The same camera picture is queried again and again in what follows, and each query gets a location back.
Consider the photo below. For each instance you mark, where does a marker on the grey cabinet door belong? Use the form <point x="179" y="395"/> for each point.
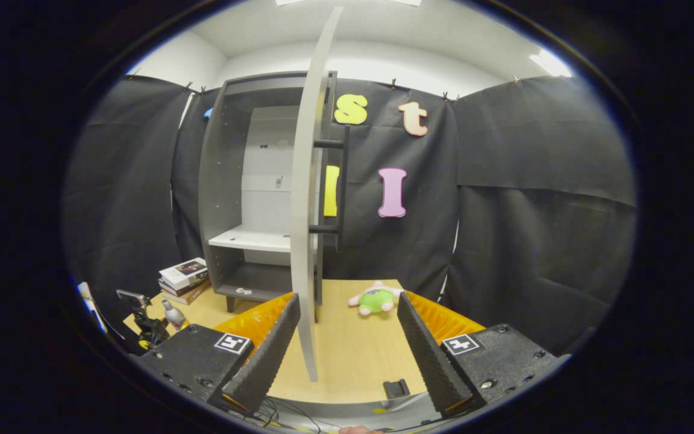
<point x="303" y="241"/>

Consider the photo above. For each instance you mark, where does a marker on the small black clip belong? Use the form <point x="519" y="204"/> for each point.
<point x="396" y="389"/>

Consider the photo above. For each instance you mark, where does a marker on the silver bottle with colourful label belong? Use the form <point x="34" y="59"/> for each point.
<point x="173" y="316"/>

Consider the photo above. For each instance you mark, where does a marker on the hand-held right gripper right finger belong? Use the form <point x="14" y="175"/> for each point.
<point x="428" y="355"/>

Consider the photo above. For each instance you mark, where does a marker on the brown cover book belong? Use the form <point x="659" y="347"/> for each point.
<point x="193" y="296"/>

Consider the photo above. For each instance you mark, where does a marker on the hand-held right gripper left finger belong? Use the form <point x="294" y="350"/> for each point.
<point x="268" y="355"/>

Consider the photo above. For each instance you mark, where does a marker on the white cover book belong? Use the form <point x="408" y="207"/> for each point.
<point x="181" y="271"/>

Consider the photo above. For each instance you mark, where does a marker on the long ceiling light panel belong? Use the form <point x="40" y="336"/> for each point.
<point x="347" y="2"/>

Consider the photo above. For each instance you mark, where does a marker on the dark cover book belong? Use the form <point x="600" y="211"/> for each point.
<point x="187" y="287"/>

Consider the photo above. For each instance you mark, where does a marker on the small ceiling light panel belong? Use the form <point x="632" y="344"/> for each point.
<point x="550" y="63"/>

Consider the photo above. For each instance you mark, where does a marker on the black backdrop cloth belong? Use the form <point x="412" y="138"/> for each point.
<point x="534" y="253"/>

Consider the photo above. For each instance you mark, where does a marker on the grey cabinet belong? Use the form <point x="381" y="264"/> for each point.
<point x="220" y="181"/>

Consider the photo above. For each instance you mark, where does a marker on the green and pink plush toy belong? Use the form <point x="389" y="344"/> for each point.
<point x="376" y="301"/>

